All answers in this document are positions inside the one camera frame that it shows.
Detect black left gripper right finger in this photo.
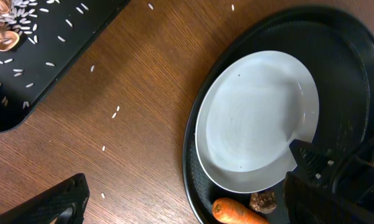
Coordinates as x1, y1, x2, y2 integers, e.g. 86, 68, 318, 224
284, 172, 374, 224

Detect orange carrot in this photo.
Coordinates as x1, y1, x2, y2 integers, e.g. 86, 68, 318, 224
212, 198, 269, 224

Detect pale grey plate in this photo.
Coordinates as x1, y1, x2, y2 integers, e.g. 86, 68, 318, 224
195, 50, 319, 194

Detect rice leftovers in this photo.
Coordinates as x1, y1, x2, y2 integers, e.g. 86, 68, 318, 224
0, 1, 105, 113

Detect black rectangular tray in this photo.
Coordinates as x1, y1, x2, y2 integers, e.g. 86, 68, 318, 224
0, 0, 130, 133

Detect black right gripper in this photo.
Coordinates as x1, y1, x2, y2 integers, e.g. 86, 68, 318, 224
289, 139, 374, 213

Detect brown food scrap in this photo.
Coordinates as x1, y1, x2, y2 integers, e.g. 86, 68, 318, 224
249, 190, 277, 214

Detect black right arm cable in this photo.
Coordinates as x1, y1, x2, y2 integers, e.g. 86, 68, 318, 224
329, 133, 374, 187

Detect round black tray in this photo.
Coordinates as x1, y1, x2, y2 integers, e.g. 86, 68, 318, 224
182, 6, 374, 223

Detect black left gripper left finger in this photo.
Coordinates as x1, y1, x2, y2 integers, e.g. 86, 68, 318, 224
0, 173, 90, 224

